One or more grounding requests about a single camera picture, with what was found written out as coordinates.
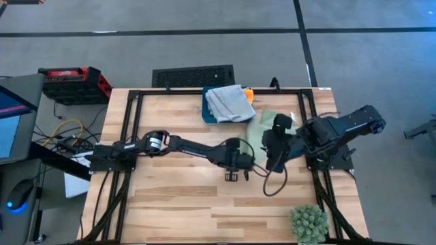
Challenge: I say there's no green microfiber towel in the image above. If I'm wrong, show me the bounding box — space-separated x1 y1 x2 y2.
238 108 301 165

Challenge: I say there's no yellow cable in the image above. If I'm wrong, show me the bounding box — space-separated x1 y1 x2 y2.
42 118 84 148

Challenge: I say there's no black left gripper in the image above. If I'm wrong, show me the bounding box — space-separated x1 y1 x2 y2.
217 146 255 182

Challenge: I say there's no black perforated grille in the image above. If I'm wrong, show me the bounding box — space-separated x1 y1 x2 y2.
151 64 236 88

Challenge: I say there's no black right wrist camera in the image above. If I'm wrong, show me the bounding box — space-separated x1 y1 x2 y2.
274 114 294 137

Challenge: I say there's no grey metal stand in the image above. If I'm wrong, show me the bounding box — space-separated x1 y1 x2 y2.
403 114 436 158

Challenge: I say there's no black computer mouse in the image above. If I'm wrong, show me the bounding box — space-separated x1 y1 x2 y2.
6 179 35 214

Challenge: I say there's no green artificial plant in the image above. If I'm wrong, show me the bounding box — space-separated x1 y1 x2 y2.
289 203 330 244

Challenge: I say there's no red and black toolbox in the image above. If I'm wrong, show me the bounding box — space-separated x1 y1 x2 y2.
37 66 113 105

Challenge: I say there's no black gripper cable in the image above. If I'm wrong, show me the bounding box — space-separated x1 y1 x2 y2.
253 164 270 178
262 149 289 198

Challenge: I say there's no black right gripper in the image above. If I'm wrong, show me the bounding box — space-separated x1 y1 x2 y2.
261 129 305 172

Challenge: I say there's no black cable tangle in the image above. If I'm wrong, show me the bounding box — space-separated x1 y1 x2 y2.
33 101 110 154

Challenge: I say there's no grey waffle microfiber towel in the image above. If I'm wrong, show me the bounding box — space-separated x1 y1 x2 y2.
205 84 257 124

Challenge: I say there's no grey computer monitor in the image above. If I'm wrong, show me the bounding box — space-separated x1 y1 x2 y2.
0 73 46 166

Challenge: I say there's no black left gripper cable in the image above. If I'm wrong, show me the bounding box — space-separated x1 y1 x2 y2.
253 164 270 178

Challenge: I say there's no black aluminium table frame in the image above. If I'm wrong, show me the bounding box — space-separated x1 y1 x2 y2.
76 87 371 245

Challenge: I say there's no white paper sheet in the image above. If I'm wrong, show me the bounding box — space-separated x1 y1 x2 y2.
63 151 91 199

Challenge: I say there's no grey desk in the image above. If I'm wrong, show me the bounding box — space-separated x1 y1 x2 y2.
0 159 44 245

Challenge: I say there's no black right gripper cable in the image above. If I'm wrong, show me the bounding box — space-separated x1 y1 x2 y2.
262 149 289 198

